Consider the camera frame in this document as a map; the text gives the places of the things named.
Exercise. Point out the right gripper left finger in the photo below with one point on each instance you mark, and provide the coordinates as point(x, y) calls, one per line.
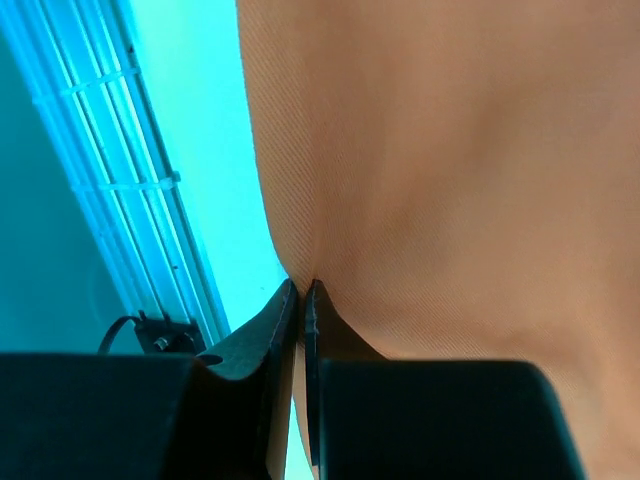
point(242, 395)

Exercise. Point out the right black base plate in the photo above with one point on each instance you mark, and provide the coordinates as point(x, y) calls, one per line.
point(157, 336)

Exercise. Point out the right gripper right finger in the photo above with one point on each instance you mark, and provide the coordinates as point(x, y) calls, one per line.
point(333, 352)

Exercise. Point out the orange trousers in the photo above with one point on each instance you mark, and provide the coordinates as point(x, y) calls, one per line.
point(463, 176)

